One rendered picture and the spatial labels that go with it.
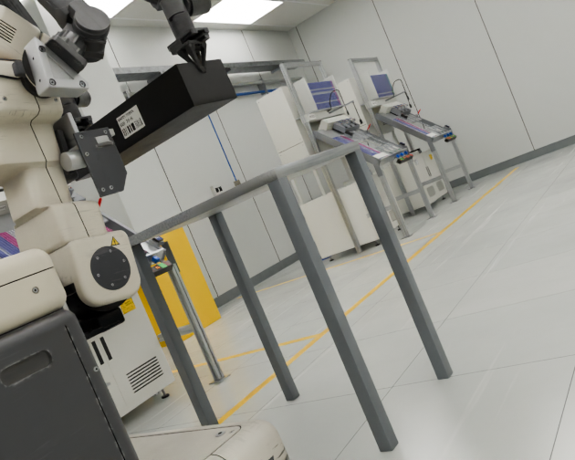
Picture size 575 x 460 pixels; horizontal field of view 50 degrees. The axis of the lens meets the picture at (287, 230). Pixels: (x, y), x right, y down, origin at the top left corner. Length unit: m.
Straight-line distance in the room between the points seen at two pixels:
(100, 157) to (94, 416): 0.62
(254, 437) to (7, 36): 1.06
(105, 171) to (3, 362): 0.56
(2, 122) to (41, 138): 0.09
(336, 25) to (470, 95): 2.13
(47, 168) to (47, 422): 0.61
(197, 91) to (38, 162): 0.41
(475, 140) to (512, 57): 1.10
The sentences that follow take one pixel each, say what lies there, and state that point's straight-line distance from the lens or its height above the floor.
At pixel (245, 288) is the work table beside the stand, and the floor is 0.47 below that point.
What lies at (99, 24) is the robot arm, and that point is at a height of 1.24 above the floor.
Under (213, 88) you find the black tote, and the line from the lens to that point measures 1.63.
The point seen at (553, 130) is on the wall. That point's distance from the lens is 8.26.
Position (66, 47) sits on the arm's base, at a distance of 1.42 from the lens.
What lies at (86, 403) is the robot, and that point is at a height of 0.51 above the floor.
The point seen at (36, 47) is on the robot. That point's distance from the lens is 1.42.
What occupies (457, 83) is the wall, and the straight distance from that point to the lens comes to 8.45.
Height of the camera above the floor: 0.71
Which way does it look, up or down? 2 degrees down
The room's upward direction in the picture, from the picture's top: 23 degrees counter-clockwise
